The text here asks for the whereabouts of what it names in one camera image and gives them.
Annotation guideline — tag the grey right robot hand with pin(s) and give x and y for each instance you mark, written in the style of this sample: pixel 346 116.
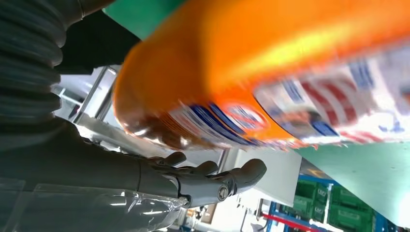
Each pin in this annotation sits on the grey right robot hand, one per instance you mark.
pixel 80 179

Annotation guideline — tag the large white panel table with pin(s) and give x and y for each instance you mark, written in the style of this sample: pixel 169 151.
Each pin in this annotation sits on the large white panel table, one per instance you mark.
pixel 272 179

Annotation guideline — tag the blue metal shelving rack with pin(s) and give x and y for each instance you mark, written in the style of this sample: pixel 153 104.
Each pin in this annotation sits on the blue metal shelving rack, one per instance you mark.
pixel 317 178

